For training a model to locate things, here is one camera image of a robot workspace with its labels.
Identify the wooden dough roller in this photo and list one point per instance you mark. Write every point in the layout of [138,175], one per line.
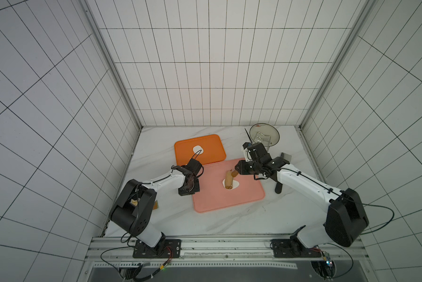
[231,174]

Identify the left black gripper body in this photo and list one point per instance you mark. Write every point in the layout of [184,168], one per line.
[188,190]

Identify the orange silicone mat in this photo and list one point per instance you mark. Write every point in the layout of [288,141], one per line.
[205,149]

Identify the aluminium mounting rail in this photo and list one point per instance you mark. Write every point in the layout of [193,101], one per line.
[232,258]

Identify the pink silicone mat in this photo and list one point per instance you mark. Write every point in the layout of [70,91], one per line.
[213,196]

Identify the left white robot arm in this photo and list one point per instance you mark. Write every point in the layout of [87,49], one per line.
[134,206]

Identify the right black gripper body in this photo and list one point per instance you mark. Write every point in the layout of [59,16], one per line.
[245,167]

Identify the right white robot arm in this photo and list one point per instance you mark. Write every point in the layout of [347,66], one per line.
[346,218]

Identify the white dough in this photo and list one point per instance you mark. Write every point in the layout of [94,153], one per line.
[230,185]
[198,150]

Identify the green orange flour packet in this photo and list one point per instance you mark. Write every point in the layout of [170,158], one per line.
[155,206]

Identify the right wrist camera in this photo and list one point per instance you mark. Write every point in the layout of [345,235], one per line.
[245,150]

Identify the white dough on orange mat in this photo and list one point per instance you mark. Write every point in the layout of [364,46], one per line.
[198,150]

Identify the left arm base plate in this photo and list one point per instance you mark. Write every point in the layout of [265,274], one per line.
[168,248]

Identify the black handled metal scraper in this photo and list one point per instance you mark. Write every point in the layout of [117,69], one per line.
[279,186]

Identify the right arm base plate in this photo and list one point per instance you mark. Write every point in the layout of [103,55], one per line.
[292,248]

